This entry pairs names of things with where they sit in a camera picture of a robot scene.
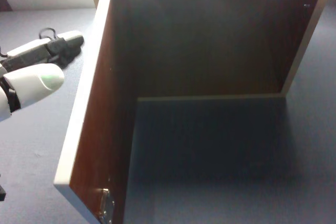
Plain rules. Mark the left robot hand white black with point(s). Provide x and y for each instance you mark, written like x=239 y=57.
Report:
x=34 y=85

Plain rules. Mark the white cabinet door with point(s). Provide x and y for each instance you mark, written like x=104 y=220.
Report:
x=99 y=119

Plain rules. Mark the round metal door lock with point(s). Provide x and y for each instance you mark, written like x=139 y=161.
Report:
x=106 y=205

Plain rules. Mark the wooden cabinet box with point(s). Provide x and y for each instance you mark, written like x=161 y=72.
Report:
x=210 y=37

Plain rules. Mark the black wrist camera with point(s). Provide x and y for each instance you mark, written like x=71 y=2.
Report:
x=2 y=191

